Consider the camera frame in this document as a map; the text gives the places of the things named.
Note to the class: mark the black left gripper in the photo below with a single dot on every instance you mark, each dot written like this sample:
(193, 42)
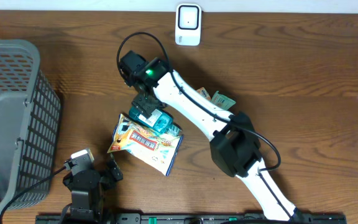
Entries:
(110, 178)

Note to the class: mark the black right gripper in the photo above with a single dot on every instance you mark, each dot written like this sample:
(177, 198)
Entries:
(142, 107)

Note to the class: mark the teal mouthwash bottle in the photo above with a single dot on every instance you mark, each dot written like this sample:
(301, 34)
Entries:
(160, 121)

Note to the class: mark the red white snack package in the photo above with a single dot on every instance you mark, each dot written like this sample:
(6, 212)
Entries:
(156, 150)

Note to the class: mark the green wet wipes pack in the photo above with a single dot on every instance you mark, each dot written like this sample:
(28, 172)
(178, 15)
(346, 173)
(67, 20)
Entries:
(222, 101)

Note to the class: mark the orange tissue pack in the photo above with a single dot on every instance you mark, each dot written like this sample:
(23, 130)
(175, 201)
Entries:
(202, 91)

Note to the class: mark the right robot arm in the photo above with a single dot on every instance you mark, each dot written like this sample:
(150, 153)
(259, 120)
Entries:
(234, 144)

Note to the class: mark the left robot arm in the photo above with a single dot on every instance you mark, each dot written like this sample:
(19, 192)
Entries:
(87, 186)

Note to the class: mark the white barcode scanner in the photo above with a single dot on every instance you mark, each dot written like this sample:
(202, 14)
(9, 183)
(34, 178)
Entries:
(188, 24)

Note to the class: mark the grey plastic mesh basket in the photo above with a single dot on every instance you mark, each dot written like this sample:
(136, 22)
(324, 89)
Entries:
(30, 113)

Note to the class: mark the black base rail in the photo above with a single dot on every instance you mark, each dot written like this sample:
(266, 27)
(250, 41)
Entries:
(136, 218)

